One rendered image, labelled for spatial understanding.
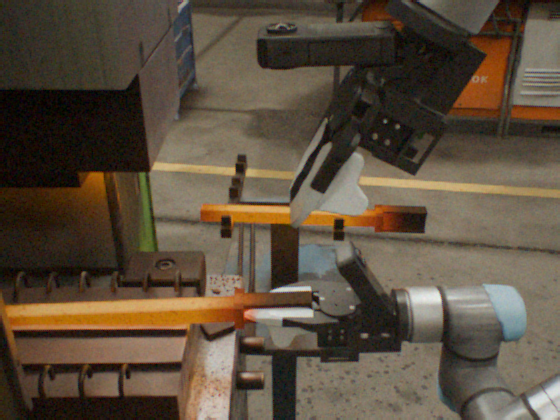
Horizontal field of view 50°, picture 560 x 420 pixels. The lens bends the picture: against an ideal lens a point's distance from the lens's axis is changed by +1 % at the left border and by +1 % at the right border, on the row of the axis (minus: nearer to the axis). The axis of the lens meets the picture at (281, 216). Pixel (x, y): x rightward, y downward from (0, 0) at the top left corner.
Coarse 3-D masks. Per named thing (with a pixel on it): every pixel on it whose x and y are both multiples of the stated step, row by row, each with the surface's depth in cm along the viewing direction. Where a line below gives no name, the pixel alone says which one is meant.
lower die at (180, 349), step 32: (64, 288) 87; (96, 288) 87; (128, 288) 87; (160, 288) 87; (192, 288) 87; (32, 352) 76; (64, 352) 76; (96, 352) 76; (128, 352) 76; (160, 352) 76; (192, 352) 84; (32, 384) 73; (64, 384) 72; (96, 384) 72; (128, 384) 72; (160, 384) 72; (32, 416) 72; (64, 416) 72; (96, 416) 72; (160, 416) 72
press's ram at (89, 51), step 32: (0, 0) 44; (32, 0) 44; (64, 0) 44; (96, 0) 44; (128, 0) 48; (160, 0) 62; (0, 32) 45; (32, 32) 45; (64, 32) 45; (96, 32) 45; (128, 32) 48; (160, 32) 62; (0, 64) 47; (32, 64) 47; (64, 64) 47; (96, 64) 47; (128, 64) 48
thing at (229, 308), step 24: (240, 288) 81; (24, 312) 80; (48, 312) 79; (72, 312) 79; (96, 312) 79; (120, 312) 79; (144, 312) 79; (168, 312) 79; (192, 312) 79; (216, 312) 79; (240, 312) 78
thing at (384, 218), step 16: (208, 208) 113; (224, 208) 113; (240, 208) 113; (256, 208) 113; (272, 208) 113; (288, 208) 113; (384, 208) 111; (400, 208) 111; (416, 208) 111; (320, 224) 112; (352, 224) 112; (368, 224) 111; (384, 224) 112; (400, 224) 112; (416, 224) 112
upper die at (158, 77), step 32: (160, 64) 62; (0, 96) 53; (32, 96) 53; (64, 96) 53; (96, 96) 53; (128, 96) 53; (160, 96) 61; (0, 128) 54; (32, 128) 54; (64, 128) 54; (96, 128) 54; (128, 128) 54; (160, 128) 61; (0, 160) 56; (32, 160) 56; (64, 160) 56; (96, 160) 56; (128, 160) 56
